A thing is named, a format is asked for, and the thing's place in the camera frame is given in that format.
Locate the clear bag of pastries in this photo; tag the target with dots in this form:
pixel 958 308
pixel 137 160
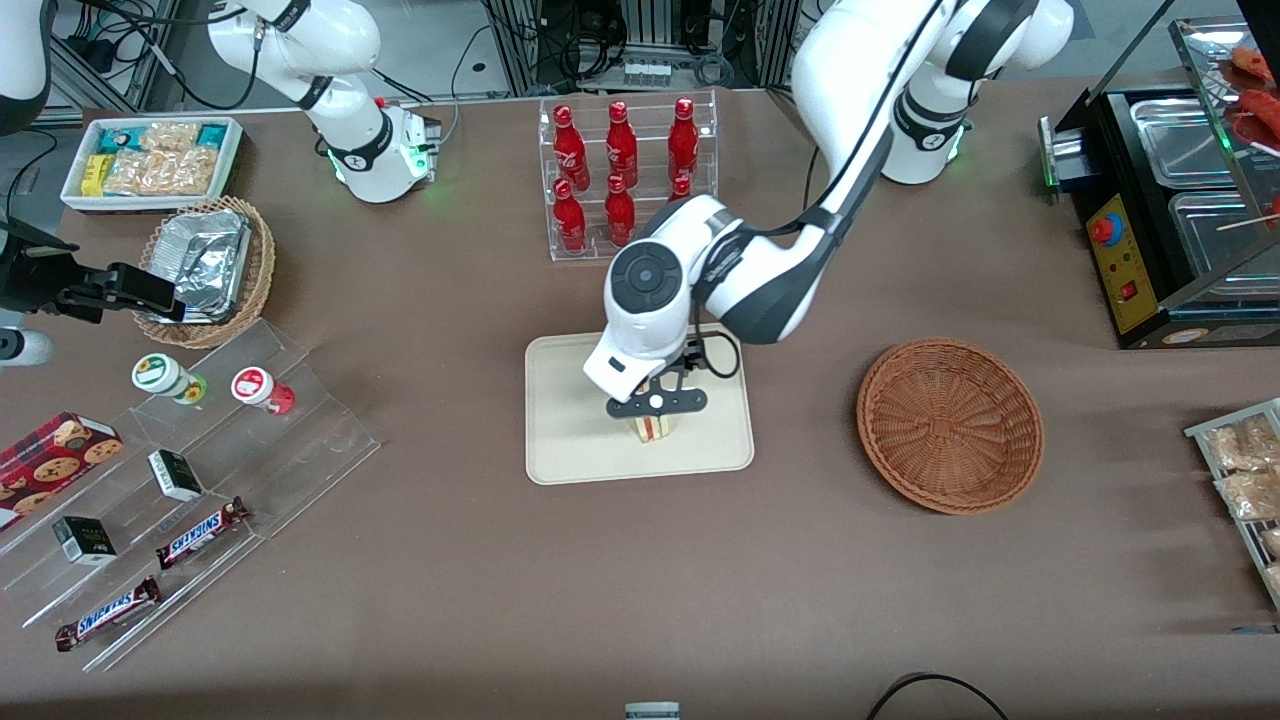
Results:
pixel 1274 578
pixel 1245 443
pixel 1250 495
pixel 1272 542

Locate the small clear cracker bag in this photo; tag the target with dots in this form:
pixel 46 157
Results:
pixel 170 137

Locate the teal snack packet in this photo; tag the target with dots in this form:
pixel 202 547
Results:
pixel 118 140
pixel 212 135

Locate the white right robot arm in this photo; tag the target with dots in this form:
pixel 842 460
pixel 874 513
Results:
pixel 360 150

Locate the red label yogurt cup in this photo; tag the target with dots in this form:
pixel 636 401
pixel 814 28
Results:
pixel 255 385

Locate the snickers bar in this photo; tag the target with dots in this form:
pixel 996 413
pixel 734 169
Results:
pixel 108 613
pixel 200 533

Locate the small black box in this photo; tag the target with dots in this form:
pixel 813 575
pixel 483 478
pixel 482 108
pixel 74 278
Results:
pixel 85 540
pixel 175 475

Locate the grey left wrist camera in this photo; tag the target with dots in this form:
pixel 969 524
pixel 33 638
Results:
pixel 640 365

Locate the steel warmer pan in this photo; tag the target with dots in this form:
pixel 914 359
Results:
pixel 1215 235
pixel 1180 140

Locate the large clear cracker bag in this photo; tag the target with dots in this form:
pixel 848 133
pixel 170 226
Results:
pixel 165 173

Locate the black food warmer machine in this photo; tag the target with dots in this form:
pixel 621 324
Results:
pixel 1125 270

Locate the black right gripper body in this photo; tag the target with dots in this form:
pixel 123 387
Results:
pixel 32 272

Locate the white power strip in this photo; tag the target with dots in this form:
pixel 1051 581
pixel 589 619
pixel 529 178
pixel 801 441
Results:
pixel 647 73

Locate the aluminium frame rack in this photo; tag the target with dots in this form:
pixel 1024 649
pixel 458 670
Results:
pixel 560 40

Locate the aluminium foil tray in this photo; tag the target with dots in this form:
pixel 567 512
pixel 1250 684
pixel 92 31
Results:
pixel 205 260

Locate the brown round wicker basket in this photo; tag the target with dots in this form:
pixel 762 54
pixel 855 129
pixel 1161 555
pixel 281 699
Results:
pixel 950 425

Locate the clear acrylic stepped shelf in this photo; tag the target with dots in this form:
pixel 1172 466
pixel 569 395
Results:
pixel 300 450

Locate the white rectangular bin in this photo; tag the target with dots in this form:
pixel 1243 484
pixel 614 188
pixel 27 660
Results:
pixel 235 165

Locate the cream plastic tray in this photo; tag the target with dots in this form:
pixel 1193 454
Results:
pixel 570 440

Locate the yellow snack packet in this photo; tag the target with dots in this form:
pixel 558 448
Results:
pixel 95 175

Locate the clear acrylic bottle rack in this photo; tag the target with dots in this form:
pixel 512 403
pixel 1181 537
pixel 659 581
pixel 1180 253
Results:
pixel 650 130

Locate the triangle sandwich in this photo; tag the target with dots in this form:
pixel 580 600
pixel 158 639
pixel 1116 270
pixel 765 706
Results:
pixel 652 430

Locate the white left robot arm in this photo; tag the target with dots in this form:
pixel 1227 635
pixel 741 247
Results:
pixel 760 290

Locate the red cola bottle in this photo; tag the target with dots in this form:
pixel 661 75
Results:
pixel 620 212
pixel 570 150
pixel 621 145
pixel 681 188
pixel 683 140
pixel 570 220

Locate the light tan wicker basket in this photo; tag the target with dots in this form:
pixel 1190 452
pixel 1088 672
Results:
pixel 262 265

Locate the red tartan cookie box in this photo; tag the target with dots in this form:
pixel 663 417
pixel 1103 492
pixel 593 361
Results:
pixel 50 465

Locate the green label yogurt cup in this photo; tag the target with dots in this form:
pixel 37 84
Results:
pixel 158 373

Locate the small grey device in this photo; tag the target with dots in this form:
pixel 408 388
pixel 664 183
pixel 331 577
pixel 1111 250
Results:
pixel 652 712

